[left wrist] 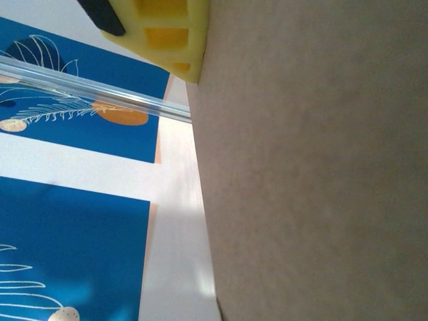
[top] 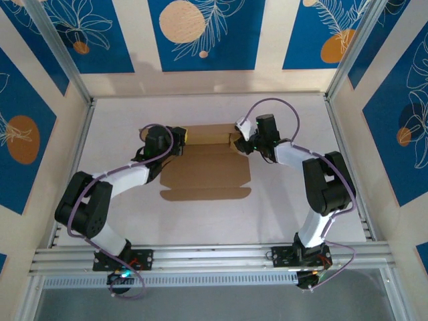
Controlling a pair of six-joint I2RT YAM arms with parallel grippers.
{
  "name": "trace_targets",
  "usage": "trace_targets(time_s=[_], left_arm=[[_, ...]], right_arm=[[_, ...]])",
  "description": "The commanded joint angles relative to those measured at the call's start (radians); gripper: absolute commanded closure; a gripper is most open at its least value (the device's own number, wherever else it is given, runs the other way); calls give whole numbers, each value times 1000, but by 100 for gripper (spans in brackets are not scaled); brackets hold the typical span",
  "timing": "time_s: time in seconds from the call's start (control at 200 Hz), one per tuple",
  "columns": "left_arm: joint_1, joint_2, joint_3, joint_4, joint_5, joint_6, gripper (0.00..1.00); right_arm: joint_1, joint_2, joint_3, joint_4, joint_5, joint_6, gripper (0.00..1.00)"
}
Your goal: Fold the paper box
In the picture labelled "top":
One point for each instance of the aluminium corner post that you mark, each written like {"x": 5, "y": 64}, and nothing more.
{"x": 352, "y": 47}

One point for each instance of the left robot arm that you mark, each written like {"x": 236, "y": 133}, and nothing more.
{"x": 83, "y": 210}

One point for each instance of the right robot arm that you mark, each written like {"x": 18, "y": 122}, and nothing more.
{"x": 327, "y": 190}

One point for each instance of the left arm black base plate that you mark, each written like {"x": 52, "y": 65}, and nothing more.
{"x": 143, "y": 259}

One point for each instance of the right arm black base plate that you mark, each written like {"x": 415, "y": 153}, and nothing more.
{"x": 282, "y": 257}

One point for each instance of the clear plastic rail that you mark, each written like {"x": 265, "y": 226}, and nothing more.
{"x": 59, "y": 47}

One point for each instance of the brown cardboard box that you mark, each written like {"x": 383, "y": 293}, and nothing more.
{"x": 204, "y": 170}

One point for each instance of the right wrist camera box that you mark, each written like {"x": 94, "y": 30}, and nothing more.
{"x": 244, "y": 128}

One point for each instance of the aluminium side rail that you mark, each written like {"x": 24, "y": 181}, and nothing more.
{"x": 79, "y": 150}
{"x": 333, "y": 117}

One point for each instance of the black electronics board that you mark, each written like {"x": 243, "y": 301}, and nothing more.
{"x": 307, "y": 281}
{"x": 120, "y": 279}

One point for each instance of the wide aluminium mounting rail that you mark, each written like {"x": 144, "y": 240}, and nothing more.
{"x": 214, "y": 257}

